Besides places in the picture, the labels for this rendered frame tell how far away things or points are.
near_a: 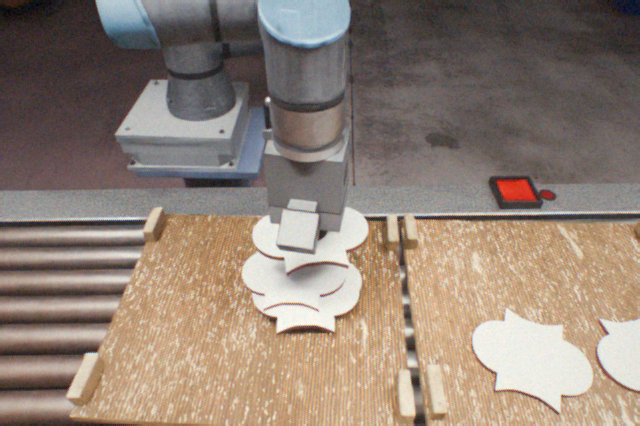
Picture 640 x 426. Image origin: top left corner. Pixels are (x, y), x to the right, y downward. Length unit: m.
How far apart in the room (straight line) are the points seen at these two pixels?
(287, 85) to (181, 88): 0.59
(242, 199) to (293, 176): 0.37
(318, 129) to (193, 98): 0.57
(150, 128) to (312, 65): 0.64
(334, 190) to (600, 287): 0.46
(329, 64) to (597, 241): 0.58
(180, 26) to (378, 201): 0.49
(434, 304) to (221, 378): 0.31
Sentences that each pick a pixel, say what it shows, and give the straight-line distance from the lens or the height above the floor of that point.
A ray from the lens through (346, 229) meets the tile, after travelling 0.57.
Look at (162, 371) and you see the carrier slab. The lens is 0.63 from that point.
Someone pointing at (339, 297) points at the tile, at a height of 0.96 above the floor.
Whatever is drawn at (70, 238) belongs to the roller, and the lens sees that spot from 0.87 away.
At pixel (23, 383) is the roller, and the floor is 0.90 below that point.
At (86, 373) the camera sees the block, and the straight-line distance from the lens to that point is 0.63.
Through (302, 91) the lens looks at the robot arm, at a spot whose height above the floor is 1.27.
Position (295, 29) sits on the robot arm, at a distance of 0.38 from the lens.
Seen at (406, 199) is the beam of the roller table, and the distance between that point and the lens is 0.84.
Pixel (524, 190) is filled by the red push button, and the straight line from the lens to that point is 0.90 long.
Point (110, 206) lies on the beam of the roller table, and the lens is 0.90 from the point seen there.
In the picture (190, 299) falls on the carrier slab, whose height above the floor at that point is 0.94.
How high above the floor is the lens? 1.47
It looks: 45 degrees down
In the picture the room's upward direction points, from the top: straight up
